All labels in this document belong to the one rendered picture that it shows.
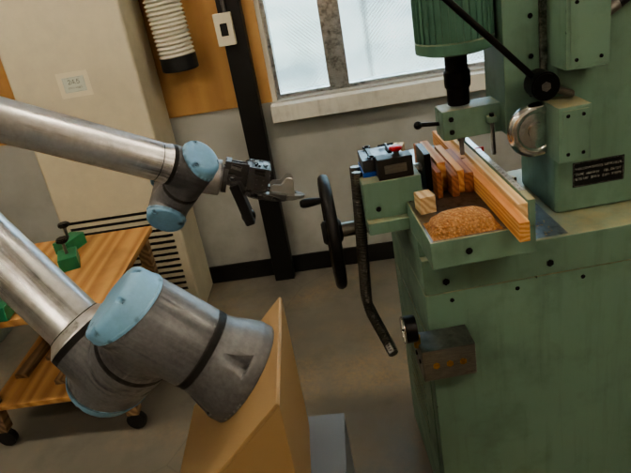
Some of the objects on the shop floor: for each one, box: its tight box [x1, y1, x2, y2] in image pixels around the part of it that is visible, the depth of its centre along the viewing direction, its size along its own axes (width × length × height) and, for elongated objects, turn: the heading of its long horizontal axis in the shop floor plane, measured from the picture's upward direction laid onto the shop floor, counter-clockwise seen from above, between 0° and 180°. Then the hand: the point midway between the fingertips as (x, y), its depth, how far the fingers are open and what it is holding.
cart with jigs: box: [0, 221, 159, 446], centre depth 244 cm, size 66×57×64 cm
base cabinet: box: [392, 232, 631, 473], centre depth 178 cm, size 45×58×71 cm
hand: (299, 197), depth 164 cm, fingers closed
